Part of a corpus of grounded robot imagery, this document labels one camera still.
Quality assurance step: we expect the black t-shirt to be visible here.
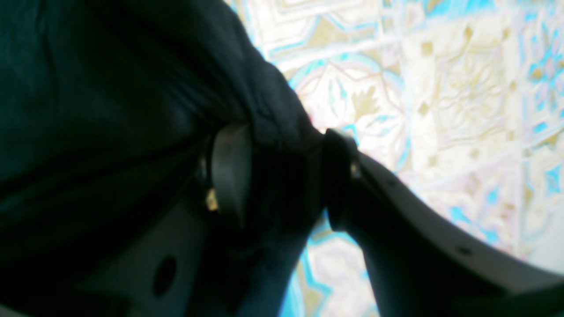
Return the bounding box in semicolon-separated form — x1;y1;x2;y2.
0;0;323;317

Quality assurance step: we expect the patterned colourful tablecloth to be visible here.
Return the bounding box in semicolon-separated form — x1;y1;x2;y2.
220;0;564;317

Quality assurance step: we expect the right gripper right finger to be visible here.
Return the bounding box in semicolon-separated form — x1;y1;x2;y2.
322;129;564;317

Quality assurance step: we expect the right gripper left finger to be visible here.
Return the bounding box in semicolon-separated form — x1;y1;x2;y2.
0;123;255;317

